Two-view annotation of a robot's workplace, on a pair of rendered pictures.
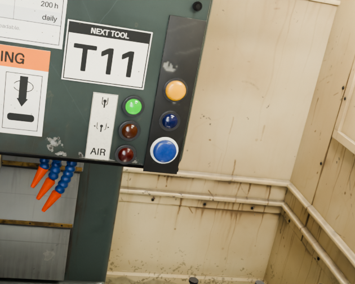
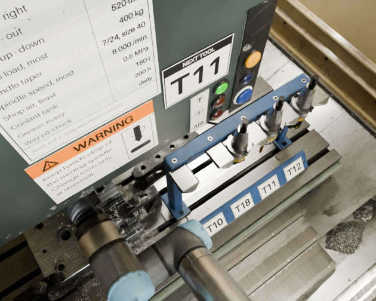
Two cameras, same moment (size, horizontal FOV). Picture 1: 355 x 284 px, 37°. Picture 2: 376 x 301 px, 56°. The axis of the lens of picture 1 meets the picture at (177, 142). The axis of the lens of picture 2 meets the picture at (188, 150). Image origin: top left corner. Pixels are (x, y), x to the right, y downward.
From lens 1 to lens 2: 0.47 m
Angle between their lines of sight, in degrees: 46
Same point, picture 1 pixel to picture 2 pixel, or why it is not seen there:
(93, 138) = (194, 121)
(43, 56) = (147, 106)
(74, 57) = (172, 91)
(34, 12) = (131, 86)
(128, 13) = (212, 32)
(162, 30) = (241, 25)
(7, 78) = (123, 135)
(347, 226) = not seen: outside the picture
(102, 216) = not seen: hidden behind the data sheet
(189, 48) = (263, 24)
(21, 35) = (125, 106)
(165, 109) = (244, 73)
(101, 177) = not seen: hidden behind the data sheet
